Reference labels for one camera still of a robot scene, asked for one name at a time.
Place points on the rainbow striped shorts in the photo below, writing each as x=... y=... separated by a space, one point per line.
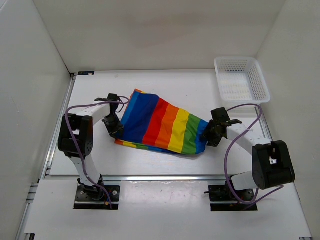
x=151 y=123

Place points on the small blue label sticker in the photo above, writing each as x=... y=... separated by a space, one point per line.
x=86 y=73

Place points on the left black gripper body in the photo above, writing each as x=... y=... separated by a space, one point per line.
x=111 y=116

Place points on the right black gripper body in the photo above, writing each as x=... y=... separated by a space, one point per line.
x=217 y=124

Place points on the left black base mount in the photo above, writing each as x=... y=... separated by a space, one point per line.
x=86 y=201

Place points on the white plastic mesh basket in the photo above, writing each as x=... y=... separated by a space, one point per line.
x=240 y=81

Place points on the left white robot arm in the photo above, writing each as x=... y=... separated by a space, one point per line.
x=76 y=139

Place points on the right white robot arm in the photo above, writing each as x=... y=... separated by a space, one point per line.
x=271 y=164

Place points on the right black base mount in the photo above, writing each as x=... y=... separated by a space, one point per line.
x=222 y=200

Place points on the aluminium table edge rail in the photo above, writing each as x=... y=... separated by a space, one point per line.
x=140 y=178

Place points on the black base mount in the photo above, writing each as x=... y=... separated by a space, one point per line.
x=222 y=200
x=86 y=201

